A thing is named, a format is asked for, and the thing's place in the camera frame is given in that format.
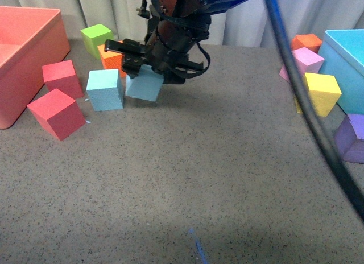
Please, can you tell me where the green foam block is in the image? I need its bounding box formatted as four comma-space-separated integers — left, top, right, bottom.
80, 24, 114, 59

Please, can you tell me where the orange foam block by bin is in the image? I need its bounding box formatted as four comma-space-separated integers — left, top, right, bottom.
291, 34, 322, 53

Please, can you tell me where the red plastic bin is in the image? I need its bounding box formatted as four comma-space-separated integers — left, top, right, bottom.
1, 6, 70, 129

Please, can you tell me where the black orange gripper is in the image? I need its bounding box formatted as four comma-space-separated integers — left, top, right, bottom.
104, 14, 210, 84

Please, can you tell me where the red foam block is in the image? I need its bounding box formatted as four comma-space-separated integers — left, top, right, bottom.
27, 89, 86, 141
42, 60, 84, 99

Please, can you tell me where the pink foam block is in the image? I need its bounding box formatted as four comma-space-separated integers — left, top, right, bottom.
292, 47, 325, 77

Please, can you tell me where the light blue plastic bin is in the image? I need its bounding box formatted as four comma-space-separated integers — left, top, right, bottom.
318, 29, 363, 114

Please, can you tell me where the red foam block far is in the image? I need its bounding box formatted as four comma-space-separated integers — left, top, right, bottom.
42, 60, 84, 99

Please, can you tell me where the black cable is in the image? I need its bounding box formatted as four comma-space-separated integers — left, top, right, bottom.
261, 0, 364, 222

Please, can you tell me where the light blue foam block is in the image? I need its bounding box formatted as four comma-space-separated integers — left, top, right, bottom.
86, 69, 123, 112
125, 65, 164, 102

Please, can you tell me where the grey curtain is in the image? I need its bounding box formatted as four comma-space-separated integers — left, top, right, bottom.
1, 0, 363, 47

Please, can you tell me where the red foam block near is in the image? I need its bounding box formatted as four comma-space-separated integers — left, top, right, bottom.
27, 89, 86, 141

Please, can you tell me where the yellow foam block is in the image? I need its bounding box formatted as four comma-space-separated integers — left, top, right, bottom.
302, 72, 342, 117

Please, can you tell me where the purple foam block near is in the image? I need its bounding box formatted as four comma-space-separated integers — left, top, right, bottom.
334, 114, 363, 164

